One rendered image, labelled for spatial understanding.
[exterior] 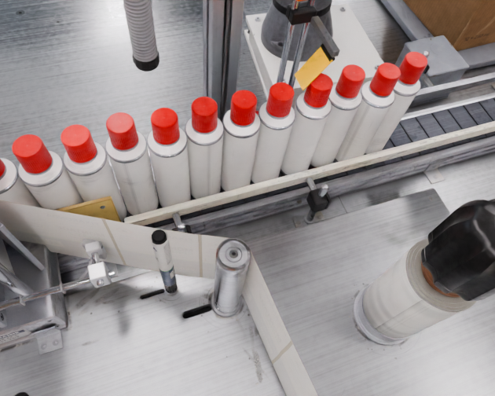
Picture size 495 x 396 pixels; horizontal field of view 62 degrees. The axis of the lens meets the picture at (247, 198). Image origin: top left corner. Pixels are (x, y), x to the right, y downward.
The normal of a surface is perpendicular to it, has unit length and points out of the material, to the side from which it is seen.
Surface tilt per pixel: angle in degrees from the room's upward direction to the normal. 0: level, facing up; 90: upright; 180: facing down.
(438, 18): 90
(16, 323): 0
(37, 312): 0
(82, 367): 0
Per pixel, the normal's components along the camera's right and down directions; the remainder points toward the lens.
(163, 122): 0.08, -0.52
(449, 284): -0.69, 0.60
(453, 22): -0.92, 0.29
